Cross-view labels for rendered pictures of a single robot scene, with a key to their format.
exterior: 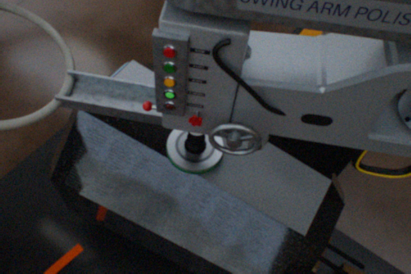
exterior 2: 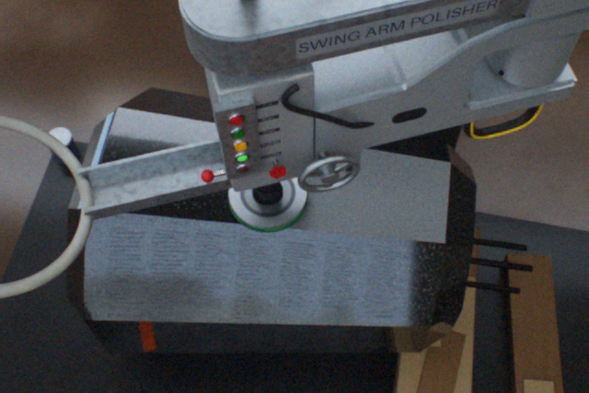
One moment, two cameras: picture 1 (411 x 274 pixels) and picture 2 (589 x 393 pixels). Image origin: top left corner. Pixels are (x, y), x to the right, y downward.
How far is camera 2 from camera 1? 0.82 m
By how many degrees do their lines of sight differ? 11
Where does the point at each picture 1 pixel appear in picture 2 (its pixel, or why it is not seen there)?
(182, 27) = (244, 92)
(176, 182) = (263, 248)
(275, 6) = (335, 43)
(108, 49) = (17, 83)
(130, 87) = (164, 158)
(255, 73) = (327, 97)
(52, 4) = not seen: outside the picture
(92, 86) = (115, 178)
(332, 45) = not seen: hidden behind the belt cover
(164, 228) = (270, 312)
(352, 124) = (447, 105)
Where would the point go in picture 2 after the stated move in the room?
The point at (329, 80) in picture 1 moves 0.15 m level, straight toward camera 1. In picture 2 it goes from (407, 75) to (403, 133)
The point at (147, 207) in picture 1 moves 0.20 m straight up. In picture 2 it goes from (236, 296) to (231, 271)
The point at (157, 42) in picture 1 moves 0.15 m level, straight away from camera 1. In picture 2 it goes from (222, 116) to (189, 63)
